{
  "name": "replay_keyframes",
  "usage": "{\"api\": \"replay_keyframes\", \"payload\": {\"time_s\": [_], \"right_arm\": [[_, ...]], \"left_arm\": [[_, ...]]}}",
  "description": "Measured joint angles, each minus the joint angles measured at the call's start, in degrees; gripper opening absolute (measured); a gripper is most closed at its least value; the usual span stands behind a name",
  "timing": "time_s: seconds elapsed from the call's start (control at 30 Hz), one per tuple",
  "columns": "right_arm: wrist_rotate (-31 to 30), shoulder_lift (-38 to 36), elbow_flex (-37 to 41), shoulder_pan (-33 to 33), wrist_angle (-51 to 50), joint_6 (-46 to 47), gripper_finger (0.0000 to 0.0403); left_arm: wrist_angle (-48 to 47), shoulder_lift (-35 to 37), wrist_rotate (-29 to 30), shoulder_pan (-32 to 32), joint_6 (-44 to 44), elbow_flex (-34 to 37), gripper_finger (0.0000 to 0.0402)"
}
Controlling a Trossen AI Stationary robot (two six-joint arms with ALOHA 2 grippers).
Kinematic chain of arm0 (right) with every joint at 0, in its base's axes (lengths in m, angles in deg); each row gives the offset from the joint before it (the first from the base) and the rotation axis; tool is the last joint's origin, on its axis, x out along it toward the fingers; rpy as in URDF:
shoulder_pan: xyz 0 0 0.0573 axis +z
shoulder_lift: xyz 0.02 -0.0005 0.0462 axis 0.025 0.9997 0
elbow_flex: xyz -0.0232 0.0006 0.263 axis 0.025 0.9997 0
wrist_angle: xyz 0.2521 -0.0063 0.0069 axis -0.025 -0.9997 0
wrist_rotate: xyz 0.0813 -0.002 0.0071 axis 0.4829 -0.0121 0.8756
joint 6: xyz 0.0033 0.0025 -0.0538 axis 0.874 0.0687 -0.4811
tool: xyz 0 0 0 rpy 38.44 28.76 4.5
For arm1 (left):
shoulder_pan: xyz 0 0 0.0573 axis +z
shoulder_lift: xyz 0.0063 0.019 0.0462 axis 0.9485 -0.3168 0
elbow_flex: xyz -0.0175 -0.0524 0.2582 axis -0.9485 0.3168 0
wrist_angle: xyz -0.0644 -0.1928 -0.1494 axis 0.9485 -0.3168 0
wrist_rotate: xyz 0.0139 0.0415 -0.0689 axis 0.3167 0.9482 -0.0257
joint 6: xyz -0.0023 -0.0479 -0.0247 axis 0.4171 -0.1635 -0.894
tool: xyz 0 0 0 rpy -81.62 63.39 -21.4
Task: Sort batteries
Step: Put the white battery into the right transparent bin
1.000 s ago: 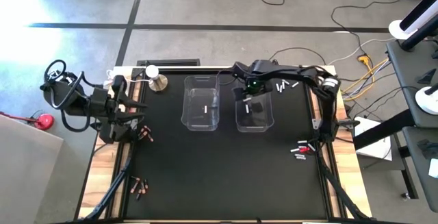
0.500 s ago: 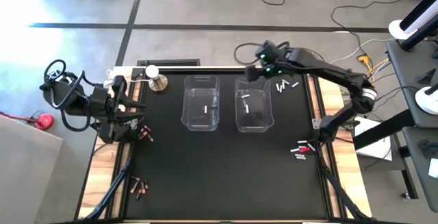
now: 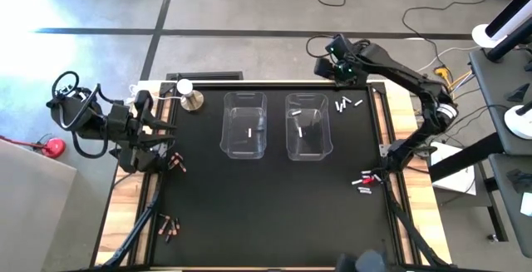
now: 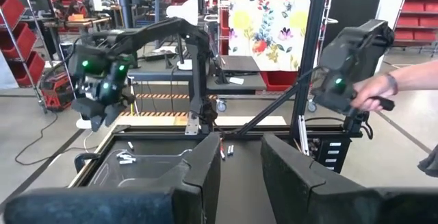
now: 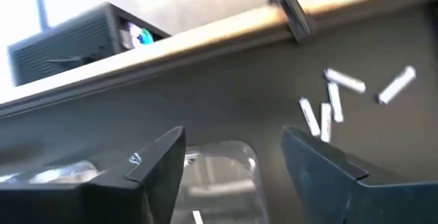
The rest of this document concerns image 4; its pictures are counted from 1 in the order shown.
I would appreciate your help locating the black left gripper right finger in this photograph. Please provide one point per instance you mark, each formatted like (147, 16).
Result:
(342, 207)

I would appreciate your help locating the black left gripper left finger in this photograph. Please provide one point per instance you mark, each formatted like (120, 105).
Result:
(102, 207)

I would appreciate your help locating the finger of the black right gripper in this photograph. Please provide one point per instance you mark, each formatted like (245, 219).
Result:
(114, 114)
(96, 118)

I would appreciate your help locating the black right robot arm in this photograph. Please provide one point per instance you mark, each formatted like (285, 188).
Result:
(164, 30)

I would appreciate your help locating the person's forearm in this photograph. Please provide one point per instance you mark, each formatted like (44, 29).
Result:
(417, 75)

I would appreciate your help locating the clear plastic bin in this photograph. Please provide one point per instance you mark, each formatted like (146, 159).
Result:
(113, 177)
(161, 160)

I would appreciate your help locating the black table clamp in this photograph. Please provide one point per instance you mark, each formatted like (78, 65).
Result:
(82, 159)

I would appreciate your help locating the red and black toolbox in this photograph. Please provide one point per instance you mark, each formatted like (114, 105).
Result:
(56, 92)

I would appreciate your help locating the black control box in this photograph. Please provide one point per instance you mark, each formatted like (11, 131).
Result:
(332, 155)

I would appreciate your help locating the silver aluminium extrusion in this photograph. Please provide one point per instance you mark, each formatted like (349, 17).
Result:
(303, 135)

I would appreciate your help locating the red plastic storage bin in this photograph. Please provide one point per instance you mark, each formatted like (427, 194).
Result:
(12, 8)
(29, 70)
(408, 21)
(412, 6)
(425, 35)
(279, 80)
(20, 40)

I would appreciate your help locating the grey cloth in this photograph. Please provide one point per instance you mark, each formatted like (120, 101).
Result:
(429, 162)

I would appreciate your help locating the grey caster wheel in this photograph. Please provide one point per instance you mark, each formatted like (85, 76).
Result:
(311, 106)
(221, 105)

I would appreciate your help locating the metal shelf rack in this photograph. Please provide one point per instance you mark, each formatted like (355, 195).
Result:
(15, 44)

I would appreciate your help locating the white desk lamp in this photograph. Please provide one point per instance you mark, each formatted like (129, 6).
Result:
(183, 11)

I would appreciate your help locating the person's hand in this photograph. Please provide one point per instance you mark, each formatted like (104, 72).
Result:
(371, 92)

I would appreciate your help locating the grey desk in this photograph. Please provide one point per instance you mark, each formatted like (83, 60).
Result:
(239, 87)

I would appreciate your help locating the floral curtain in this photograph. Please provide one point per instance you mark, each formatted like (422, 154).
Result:
(270, 22)

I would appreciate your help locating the black aluminium frame strut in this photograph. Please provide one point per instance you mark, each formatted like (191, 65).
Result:
(270, 109)

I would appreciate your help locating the black aluminium frame post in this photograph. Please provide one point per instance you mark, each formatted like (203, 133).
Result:
(309, 46)

